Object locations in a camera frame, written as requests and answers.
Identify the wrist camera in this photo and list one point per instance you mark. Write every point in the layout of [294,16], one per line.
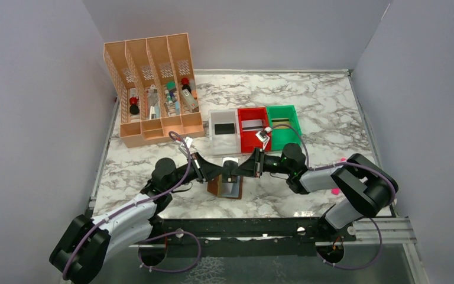
[264,137]
[186,142]

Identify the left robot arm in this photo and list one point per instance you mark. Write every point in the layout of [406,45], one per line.
[89,242]

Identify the brown leather card holder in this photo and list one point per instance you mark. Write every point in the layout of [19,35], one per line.
[225,190]

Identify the black card in white bin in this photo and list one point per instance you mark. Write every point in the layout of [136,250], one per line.
[225,128]

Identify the black mounting rail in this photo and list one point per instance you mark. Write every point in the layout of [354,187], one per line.
[296,236]

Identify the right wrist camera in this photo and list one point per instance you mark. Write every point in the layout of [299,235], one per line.
[264,137]

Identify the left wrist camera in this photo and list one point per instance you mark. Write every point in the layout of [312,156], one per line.
[186,142]

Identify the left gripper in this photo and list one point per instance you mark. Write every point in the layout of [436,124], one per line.
[205,170]

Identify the red black stamp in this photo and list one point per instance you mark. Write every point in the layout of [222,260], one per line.
[134,105]

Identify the green plastic bin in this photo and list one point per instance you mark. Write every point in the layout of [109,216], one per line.
[282,136]

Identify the red plastic bin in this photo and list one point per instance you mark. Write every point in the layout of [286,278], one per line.
[248,139]

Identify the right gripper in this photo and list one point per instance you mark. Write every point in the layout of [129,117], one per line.
[253,167]

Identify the orange desk organizer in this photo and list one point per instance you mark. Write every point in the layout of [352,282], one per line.
[154,70]

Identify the silver card in red bin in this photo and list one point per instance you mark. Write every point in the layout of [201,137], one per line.
[252,125]

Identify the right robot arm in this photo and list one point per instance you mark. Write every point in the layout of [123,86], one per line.
[366,187]

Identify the gold card in green bin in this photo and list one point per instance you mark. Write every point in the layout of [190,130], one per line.
[280,123]

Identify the white plastic bin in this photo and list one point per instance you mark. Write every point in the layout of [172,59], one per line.
[227,143]

